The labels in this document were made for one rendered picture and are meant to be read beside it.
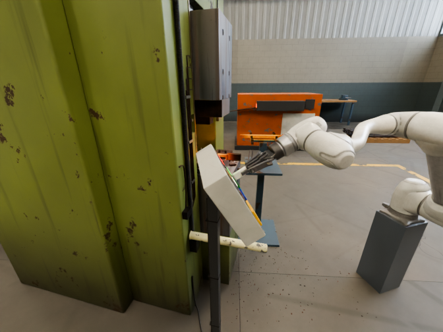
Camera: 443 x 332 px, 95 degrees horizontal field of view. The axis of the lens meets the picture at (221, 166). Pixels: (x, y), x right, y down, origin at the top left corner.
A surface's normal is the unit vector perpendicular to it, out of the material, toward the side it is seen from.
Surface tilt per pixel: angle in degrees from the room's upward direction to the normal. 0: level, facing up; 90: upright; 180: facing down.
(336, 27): 90
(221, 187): 90
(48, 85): 90
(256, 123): 90
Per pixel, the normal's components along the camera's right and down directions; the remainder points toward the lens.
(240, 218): 0.18, 0.36
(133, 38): -0.25, 0.36
